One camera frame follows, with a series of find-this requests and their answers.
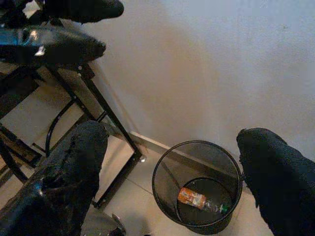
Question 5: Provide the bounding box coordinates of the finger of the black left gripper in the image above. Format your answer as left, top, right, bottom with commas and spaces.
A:
22, 26, 107, 65
43, 0, 125, 25

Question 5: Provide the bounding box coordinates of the black mesh waste bin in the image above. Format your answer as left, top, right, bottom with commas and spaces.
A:
152, 140, 244, 233

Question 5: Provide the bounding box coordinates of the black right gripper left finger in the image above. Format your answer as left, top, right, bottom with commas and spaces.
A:
0, 120, 109, 236

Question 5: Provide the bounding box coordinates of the black metal frame table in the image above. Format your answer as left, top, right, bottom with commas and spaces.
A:
0, 61, 148, 209

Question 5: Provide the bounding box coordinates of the black metal chair frame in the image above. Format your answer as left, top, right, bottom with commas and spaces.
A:
0, 99, 77, 184

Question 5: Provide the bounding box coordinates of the orange label plastic bottle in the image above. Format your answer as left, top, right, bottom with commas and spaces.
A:
177, 187, 231, 214

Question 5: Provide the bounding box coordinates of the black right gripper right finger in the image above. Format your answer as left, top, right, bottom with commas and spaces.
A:
236, 127, 315, 236

